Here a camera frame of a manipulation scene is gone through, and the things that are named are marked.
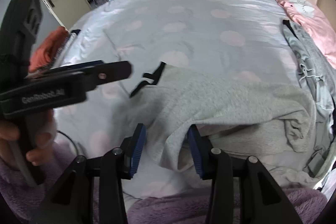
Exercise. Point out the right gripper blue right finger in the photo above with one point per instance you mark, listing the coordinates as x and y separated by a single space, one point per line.
200 147

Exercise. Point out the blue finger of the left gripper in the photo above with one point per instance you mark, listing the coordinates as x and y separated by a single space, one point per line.
99 73
78 66

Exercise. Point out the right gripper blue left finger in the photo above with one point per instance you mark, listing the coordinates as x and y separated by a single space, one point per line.
132 148

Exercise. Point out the light grey sweatshirt black collar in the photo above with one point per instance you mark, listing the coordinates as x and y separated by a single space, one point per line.
275 122

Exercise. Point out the stack of white folded clothes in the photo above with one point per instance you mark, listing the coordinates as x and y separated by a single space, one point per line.
62 51

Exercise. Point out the person's left hand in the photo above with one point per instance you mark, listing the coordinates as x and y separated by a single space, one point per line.
35 145

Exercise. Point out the orange folded garment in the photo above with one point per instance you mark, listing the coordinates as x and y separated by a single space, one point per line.
46 52

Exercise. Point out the purple fleece robe sleeve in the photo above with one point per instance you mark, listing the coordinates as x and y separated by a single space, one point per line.
24 200

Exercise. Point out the grey pink-dotted bed sheet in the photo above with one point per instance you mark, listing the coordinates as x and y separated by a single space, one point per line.
240 40

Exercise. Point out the grey jacket with black trim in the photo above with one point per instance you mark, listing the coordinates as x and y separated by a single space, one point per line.
315 75

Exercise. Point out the light pink cloud pillow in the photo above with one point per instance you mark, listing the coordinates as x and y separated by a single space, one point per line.
314 22

